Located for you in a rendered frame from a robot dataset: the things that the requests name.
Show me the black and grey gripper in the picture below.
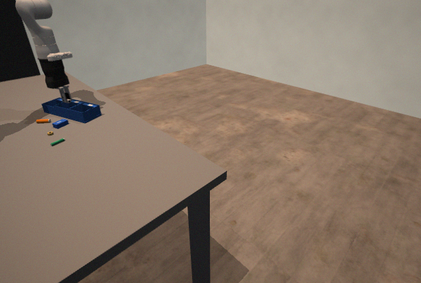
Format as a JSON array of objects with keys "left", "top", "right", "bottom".
[{"left": 35, "top": 43, "right": 72, "bottom": 103}]

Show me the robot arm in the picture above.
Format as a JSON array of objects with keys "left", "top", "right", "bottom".
[{"left": 16, "top": 0, "right": 56, "bottom": 45}]

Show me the blue rack of bins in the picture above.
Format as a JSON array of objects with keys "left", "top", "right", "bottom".
[{"left": 42, "top": 97, "right": 102, "bottom": 123}]

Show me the blue nine-volt battery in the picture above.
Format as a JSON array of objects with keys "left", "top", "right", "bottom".
[{"left": 52, "top": 119, "right": 68, "bottom": 129}]

